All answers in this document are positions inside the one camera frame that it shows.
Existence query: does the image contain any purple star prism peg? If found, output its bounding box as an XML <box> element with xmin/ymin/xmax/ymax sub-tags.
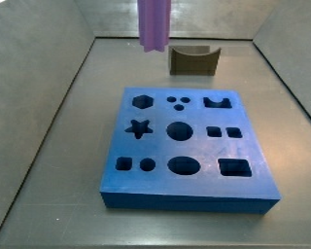
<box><xmin>138</xmin><ymin>0</ymin><xmax>171</xmax><ymax>53</ymax></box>

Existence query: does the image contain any blue shape sorter board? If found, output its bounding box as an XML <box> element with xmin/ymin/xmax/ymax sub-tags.
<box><xmin>100</xmin><ymin>88</ymin><xmax>282</xmax><ymax>214</ymax></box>

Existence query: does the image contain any dark olive curved block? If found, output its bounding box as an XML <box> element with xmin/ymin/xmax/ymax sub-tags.
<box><xmin>168</xmin><ymin>46</ymin><xmax>222</xmax><ymax>76</ymax></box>

